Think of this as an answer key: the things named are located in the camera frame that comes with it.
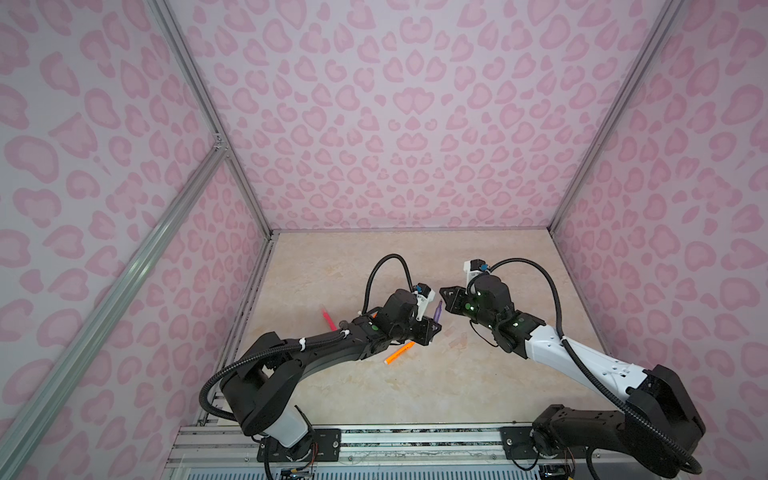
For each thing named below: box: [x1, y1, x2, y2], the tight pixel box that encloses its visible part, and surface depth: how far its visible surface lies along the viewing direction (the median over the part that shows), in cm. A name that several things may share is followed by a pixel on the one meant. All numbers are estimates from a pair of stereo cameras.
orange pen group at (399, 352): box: [384, 341, 416, 365], surface depth 90 cm
